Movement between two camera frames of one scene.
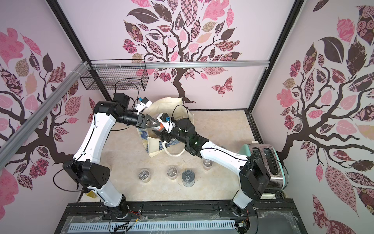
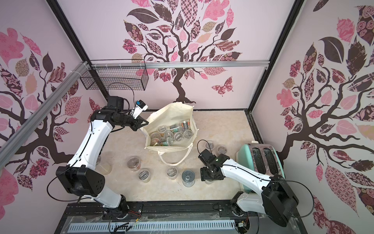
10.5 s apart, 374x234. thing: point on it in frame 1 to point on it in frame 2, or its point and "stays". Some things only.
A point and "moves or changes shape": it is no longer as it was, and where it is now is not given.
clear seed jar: (172, 172) stays
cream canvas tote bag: (175, 107) moves or changes shape
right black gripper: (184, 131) to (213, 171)
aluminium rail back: (143, 65) stays
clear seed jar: (188, 177) stays
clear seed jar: (144, 175) stays
